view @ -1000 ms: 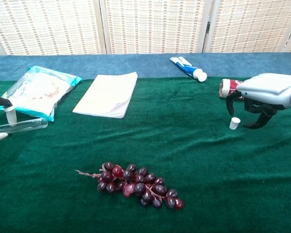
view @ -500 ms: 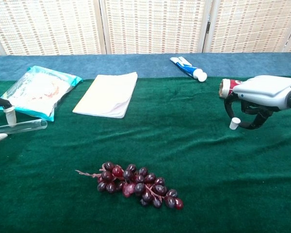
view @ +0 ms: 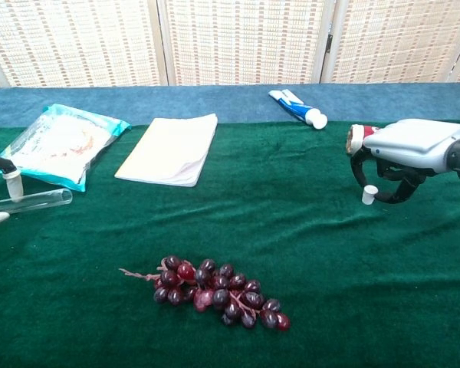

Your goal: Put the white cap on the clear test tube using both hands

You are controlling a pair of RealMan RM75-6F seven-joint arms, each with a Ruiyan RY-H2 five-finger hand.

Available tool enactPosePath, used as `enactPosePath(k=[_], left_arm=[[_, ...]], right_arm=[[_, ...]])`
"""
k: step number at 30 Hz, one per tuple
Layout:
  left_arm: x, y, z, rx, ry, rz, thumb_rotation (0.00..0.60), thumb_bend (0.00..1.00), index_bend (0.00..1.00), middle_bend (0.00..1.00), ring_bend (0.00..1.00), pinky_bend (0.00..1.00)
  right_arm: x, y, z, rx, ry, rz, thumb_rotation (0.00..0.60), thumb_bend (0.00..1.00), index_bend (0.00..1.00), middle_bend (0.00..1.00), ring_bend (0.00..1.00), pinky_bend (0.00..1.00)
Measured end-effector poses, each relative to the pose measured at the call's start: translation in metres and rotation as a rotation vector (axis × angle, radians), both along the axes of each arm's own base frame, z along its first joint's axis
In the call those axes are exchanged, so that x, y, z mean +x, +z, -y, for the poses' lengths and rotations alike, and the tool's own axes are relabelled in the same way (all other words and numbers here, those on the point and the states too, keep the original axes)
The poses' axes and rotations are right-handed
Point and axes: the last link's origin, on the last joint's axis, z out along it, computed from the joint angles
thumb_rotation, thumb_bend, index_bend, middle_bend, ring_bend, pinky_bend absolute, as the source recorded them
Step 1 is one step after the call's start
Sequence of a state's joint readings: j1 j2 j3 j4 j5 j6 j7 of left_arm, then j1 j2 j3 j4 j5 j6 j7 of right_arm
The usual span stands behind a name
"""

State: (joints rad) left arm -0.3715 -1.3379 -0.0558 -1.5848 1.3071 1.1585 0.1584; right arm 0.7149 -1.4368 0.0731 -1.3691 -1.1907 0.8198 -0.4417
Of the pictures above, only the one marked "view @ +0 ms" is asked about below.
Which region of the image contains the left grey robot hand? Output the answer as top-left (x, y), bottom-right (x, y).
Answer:
top-left (0, 152), bottom-right (23, 231)

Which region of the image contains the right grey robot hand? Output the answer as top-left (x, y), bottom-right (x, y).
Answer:
top-left (349, 118), bottom-right (460, 206)

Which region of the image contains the transparent glass test tube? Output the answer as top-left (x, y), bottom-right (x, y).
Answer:
top-left (0, 188), bottom-right (74, 215)

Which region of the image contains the white tube cap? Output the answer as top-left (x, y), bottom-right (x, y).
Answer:
top-left (361, 185), bottom-right (378, 205)

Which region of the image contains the blue white toothpaste tube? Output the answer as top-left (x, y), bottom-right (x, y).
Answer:
top-left (268, 88), bottom-right (329, 130)

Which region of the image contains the red coffee bottle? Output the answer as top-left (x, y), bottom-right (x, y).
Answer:
top-left (346, 123), bottom-right (381, 156)

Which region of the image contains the teal plastic snack packet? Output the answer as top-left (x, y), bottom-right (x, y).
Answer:
top-left (0, 103), bottom-right (132, 192)

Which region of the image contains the cream paper notebook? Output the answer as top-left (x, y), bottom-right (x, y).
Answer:
top-left (113, 113), bottom-right (219, 189)

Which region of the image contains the green velvet cloth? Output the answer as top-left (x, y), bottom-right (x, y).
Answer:
top-left (0, 120), bottom-right (460, 368)

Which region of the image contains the blue table cover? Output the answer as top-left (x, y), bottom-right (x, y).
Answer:
top-left (0, 82), bottom-right (460, 130)

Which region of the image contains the dark red grape bunch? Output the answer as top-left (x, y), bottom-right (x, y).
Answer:
top-left (118, 255), bottom-right (291, 333)

